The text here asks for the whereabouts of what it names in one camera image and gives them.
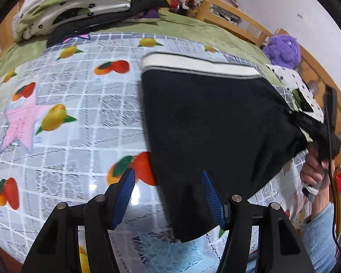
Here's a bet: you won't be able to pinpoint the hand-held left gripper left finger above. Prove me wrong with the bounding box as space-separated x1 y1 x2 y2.
21 168 137 273

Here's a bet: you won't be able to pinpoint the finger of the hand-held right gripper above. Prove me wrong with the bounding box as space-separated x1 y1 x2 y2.
286 108 328 143

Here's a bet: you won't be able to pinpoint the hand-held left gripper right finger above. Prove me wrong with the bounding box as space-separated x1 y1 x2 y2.
201 169 314 273

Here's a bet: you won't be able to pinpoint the black pants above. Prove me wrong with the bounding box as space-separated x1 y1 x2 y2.
140 53 309 243

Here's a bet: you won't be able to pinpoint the person's right forearm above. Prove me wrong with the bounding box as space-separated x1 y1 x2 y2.
301 188 341 273

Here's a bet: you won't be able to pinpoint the person's right hand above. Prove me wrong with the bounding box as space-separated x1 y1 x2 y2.
300 148 336 197

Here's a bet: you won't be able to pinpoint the grey checked sheet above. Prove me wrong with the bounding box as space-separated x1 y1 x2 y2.
43 33 297 113

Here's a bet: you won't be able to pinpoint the white floral pillow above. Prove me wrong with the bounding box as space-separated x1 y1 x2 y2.
266 64 326 127

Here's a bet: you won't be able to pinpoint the purple plush toy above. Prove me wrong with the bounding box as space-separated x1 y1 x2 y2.
262 34 302 69

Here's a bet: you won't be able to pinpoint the fruit print plastic tablecloth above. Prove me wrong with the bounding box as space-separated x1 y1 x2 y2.
0 31 307 273

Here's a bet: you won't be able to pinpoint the cardboard clutter pile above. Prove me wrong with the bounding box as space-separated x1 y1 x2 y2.
179 0 242 25

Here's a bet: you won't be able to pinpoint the green blanket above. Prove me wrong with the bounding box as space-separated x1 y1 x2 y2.
0 8 285 91

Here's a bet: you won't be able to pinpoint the purple cloth item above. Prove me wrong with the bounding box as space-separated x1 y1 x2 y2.
133 8 161 23

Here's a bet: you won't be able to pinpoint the folded white floral quilt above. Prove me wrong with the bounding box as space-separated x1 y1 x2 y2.
13 0 131 42

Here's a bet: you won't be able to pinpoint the wooden bed frame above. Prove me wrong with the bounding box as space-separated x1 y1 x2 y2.
0 0 341 234

